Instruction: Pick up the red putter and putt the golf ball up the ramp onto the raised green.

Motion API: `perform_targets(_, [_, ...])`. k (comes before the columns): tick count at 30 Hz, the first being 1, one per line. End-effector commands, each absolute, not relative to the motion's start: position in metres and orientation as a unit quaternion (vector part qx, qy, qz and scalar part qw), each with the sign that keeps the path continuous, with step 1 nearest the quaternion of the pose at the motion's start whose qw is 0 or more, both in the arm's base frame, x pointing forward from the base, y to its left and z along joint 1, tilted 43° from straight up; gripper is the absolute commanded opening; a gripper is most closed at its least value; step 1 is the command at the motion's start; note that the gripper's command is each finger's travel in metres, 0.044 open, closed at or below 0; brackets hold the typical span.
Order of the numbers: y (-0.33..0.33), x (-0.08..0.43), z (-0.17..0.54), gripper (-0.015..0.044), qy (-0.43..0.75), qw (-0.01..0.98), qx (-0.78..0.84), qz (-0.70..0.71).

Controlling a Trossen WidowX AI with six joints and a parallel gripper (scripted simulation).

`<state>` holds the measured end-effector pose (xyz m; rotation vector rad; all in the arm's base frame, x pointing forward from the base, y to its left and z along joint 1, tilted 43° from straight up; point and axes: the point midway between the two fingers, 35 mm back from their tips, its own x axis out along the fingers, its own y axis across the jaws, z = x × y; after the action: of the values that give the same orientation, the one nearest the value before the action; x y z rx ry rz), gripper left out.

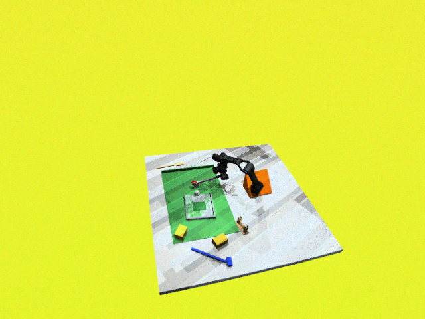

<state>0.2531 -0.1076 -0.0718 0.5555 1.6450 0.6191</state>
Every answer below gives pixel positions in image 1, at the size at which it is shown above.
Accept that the yellow block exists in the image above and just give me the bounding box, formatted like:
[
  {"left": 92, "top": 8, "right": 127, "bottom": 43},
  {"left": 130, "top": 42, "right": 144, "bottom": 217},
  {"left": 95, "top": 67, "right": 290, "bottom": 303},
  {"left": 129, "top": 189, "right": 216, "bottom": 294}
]
[
  {"left": 212, "top": 233, "right": 228, "bottom": 248},
  {"left": 175, "top": 224, "right": 187, "bottom": 240}
]

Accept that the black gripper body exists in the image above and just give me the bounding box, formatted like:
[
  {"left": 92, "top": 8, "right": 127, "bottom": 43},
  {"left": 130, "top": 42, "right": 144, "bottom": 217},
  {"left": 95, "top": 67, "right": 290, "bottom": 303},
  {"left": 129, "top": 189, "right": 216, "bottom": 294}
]
[{"left": 217, "top": 163, "right": 229, "bottom": 180}]

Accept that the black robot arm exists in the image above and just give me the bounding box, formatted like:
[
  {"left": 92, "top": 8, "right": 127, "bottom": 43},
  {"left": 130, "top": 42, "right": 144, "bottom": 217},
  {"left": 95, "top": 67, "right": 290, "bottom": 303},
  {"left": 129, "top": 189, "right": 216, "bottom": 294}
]
[{"left": 212, "top": 152, "right": 264, "bottom": 195}]

